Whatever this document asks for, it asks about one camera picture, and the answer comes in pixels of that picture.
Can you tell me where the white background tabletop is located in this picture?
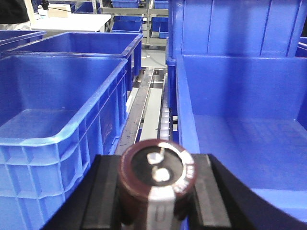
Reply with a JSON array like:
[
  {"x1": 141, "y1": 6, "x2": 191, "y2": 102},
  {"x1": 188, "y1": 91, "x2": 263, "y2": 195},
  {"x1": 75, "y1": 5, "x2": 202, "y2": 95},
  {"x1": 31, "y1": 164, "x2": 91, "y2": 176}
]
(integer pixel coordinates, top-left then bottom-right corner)
[{"x1": 32, "y1": 14, "x2": 111, "y2": 32}]

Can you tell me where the blue stacked bin upper right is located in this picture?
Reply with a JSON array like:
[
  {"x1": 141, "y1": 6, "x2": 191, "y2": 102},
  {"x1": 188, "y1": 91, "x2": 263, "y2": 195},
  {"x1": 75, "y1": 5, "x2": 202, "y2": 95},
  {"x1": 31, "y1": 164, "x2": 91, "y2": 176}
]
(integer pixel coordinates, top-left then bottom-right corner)
[{"x1": 169, "y1": 0, "x2": 307, "y2": 58}]

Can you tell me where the steel shelf divider rail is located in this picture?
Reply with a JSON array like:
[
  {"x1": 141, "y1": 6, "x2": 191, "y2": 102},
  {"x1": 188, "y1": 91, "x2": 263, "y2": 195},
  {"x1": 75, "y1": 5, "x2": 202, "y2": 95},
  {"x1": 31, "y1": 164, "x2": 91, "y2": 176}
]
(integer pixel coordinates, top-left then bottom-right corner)
[{"x1": 114, "y1": 67, "x2": 154, "y2": 156}]

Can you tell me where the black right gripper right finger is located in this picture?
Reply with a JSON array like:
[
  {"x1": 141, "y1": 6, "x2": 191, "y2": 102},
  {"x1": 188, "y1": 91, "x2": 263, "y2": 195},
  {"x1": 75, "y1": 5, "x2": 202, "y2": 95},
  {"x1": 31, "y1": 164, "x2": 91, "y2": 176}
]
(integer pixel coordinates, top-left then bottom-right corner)
[{"x1": 188, "y1": 154, "x2": 307, "y2": 230}]

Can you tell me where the blue crate behind left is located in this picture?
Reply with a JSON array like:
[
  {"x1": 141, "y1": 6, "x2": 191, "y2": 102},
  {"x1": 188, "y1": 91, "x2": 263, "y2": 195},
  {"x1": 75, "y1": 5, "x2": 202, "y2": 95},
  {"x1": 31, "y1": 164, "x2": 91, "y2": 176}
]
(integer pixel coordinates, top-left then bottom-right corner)
[{"x1": 2, "y1": 32, "x2": 143, "y2": 91}]

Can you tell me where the blue open-front bin right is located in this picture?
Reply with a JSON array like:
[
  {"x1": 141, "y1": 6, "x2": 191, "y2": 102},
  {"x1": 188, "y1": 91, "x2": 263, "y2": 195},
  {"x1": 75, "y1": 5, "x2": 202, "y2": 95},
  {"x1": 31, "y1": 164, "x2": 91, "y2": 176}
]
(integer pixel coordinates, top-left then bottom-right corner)
[{"x1": 177, "y1": 55, "x2": 307, "y2": 222}]

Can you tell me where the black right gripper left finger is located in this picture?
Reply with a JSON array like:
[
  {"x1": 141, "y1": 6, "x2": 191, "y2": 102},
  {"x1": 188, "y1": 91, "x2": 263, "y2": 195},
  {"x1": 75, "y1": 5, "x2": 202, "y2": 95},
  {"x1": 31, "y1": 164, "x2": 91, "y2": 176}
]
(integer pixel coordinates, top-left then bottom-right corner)
[{"x1": 42, "y1": 155, "x2": 120, "y2": 230}]

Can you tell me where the blue crate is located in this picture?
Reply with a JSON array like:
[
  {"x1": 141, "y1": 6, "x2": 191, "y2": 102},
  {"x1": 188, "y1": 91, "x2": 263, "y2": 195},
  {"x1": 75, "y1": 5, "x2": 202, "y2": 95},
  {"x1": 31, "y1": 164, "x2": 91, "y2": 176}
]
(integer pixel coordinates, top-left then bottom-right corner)
[
  {"x1": 0, "y1": 54, "x2": 128, "y2": 230},
  {"x1": 2, "y1": 32, "x2": 143, "y2": 91}
]

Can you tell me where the blue crate front left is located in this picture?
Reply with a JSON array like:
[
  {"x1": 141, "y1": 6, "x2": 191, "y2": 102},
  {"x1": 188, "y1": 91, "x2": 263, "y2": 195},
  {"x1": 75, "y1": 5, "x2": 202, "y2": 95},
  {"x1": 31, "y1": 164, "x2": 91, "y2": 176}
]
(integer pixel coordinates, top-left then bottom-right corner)
[{"x1": 0, "y1": 54, "x2": 128, "y2": 230}]

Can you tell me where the brown cylindrical capacitor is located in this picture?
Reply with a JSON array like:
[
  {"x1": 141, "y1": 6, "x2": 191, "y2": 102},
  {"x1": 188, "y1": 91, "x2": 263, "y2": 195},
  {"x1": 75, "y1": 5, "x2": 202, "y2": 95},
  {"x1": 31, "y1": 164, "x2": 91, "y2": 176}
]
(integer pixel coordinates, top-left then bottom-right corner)
[{"x1": 118, "y1": 139, "x2": 197, "y2": 230}]

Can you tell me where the white roller track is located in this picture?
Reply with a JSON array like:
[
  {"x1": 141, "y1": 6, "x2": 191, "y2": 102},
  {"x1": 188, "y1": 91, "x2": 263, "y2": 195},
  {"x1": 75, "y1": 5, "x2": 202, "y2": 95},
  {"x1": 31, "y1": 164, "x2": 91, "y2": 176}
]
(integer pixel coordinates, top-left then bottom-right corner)
[{"x1": 157, "y1": 73, "x2": 173, "y2": 141}]

